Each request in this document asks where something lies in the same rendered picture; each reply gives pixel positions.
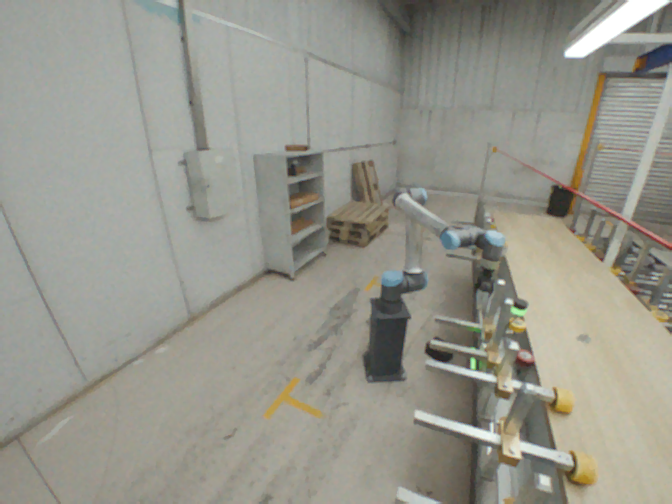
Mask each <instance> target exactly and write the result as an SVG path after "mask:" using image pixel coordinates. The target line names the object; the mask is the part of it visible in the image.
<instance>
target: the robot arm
mask: <svg viewBox="0 0 672 504"><path fill-rule="evenodd" d="M426 201H427V193H426V191H425V190H424V189H423V188H421V187H414V188H402V189H399V190H397V191H396V192H395V193H394V195H393V197H392V203H393V205H394V207H395V208H396V209H398V210H400V211H402V210H403V211H404V212H406V259H405V266H404V267H403V271H402V272H400V271H397V270H389V271H386V272H384V273H383V275H382V279H381V291H380V298H379V300H378V302H377V309H378V310H379V311H380V312H382V313H384V314H388V315H396V314H399V313H400V312H402V310H403V304H402V301H401V295H402V294H407V293H411V292H416V291H420V290H423V289H425V288H426V287H427V285H428V275H427V274H426V272H425V271H424V269H423V268H422V267H421V257H422V225H423V226H424V227H425V228H427V229H428V230H429V231H430V232H432V233H433V234H434V235H436V236H437V237H438V238H439V239H440V240H441V244H442V246H443V247H444V248H445V249H448V250H454V249H457V248H463V247H469V246H476V247H478V248H480V249H482V255H481V258H479V259H480V265H481V268H482V269H483V271H482V272H478V276H477V283H476V285H475V287H474V290H475V295H476V298H477V301H478V303H479V304H482V303H483V302H485V301H486V300H487V299H488V298H489V297H490V296H491V295H492V293H493V291H494V286H493V284H494V282H493V280H494V279H493V274H492V272H494V271H496V269H498V268H499V265H500V261H501V256H502V252H503V248H504V245H505V239H506V238H505V236H504V235H503V234H501V233H498V232H496V231H488V232H487V231H484V230H482V229H479V228H478V227H476V226H467V227H466V228H464V229H462V230H457V229H455V228H454V227H452V226H450V225H449V224H447V223H446V222H444V221H443V220H441V219H440V218H439V217H437V216H436V215H434V214H433V213H431V212H430V211H428V210H427V209H425V208H424V207H423V204H425V203H426ZM482 292H484V295H483V296H482V299H481V294H482ZM480 299H481V300H480Z"/></svg>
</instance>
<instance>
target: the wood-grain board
mask: <svg viewBox="0 0 672 504"><path fill-rule="evenodd" d="M491 215H492V218H494V224H495V225H496V231H497V232H498V233H501V234H503V235H504V236H505V238H506V239H505V241H507V243H508V249H507V253H506V256H505V257H504V258H505V261H506V264H507V268H508V271H509V275H510V279H511V282H512V286H513V289H514V293H515V297H516V298H521V299H524V300H526V301H527V302H528V307H527V310H526V313H525V315H521V319H522V321H524V322H525V324H526V327H525V330H524V331H525V334H526V338H527V342H528V346H529V350H530V352H531V353H532V354H533V355H534V357H535V360H534V363H533V367H534V371H535V375H536V379H537V383H538V387H542V388H547V389H552V388H553V387H559V388H563V389H568V390H571V391H572V392H573V394H574V398H575V404H574V408H573V410H572V412H571V413H565V412H561V411H557V410H553V409H552V408H551V407H550V403H549V402H546V401H542V405H543V409H544V414H545V418H546V422H547V427H548V431H549V436H550V440H551V445H552V450H555V451H559V452H563V453H566V454H568V452H569V451H571V450H574V451H578V452H582V453H586V454H589V455H592V456H594V457H595V459H596V461H597V463H598V467H599V477H598V481H597V483H596V484H595V485H593V486H590V485H587V484H583V483H580V482H576V481H573V480H571V479H570V478H569V477H568V475H567V472H566V470H562V469H559V468H557V473H558V478H559V482H560V487H561V492H562V497H563V502H564V504H672V335H671V334H670V333H669V332H668V331H667V330H666V329H665V327H664V326H663V325H662V324H661V323H660V322H659V321H658V320H657V319H656V318H655V317H654V316H653V315H652V314H651V313H650V312H649V311H648V310H647V309H646V307H645V306H644V305H643V304H642V303H641V302H640V301H639V300H638V299H637V298H636V297H635V296H634V295H633V294H632V293H631V292H630V291H629V290H628V289H627V288H626V287H625V286H624V285H623V284H622V283H621V282H620V281H619V280H618V279H617V277H616V276H615V275H614V274H613V273H612V272H611V271H610V270H609V269H608V268H607V267H606V266H605V265H604V264H603V263H602V262H601V261H600V260H599V259H598V258H597V257H596V256H595V255H594V254H593V253H592V252H591V251H590V250H589V249H588V248H587V247H586V246H585V245H584V244H583V243H582V242H581V241H580V240H579V239H578V238H577V237H576V236H575V235H574V234H573V233H572V232H571V231H570V230H569V229H568V228H567V227H566V226H565V225H564V224H563V223H561V222H560V221H559V220H558V219H554V218H546V217H538V216H530V215H522V214H514V213H506V212H497V211H491ZM580 334H584V335H585V334H588V335H589V337H590V339H591V341H590V343H589V344H583V343H582V342H581V341H577V340H576V339H575V337H574V336H579V335H580Z"/></svg>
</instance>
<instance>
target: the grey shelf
mask: <svg viewBox="0 0 672 504"><path fill-rule="evenodd" d="M291 160H296V162H297V163H296V167H297V166H298V167H300V166H304V167H305V172H303V173H299V174H297V176H296V177H292V175H290V176H287V168H291ZM254 163H255V173H256V183H257V193H258V202H259V212H260V221H261V230H262V239H263V247H264V256H265V265H266V273H267V274H269V273H270V271H268V269H271V270H275V271H279V272H282V273H286V274H290V278H291V277H292V278H291V279H290V280H292V281H293V280H295V278H294V272H295V271H296V270H297V269H298V268H300V267H301V266H302V265H304V264H305V263H307V262H308V261H310V260H311V259H313V258H314V257H315V256H317V255H318V254H320V253H321V252H322V251H324V254H323V256H326V218H325V158H324V150H307V151H278V152H269V153H261V154H254ZM282 170H283V173H282ZM322 177H323V190H322ZM297 182H298V183H297ZM301 190H302V193H304V192H307V193H308V194H309V193H312V192H314V193H315V194H317V195H318V196H319V199H317V200H315V201H312V202H309V203H307V204H304V205H301V206H299V207H296V208H294V209H291V210H290V208H289V195H291V194H294V193H298V192H301ZM285 197H286V198H285ZM284 199H285V202H284ZM302 211H303V215H302V216H301V214H302ZM301 217H304V218H305V220H306V221H307V220H309V219H313V220H314V223H313V224H311V225H309V226H307V227H306V228H304V229H302V230H300V231H299V232H297V233H295V234H293V235H291V223H289V222H292V221H294V220H296V219H299V218H301ZM287 224H288V225H287ZM286 226H287V229H286ZM323 226H324V237H323ZM288 235H289V236H288Z"/></svg>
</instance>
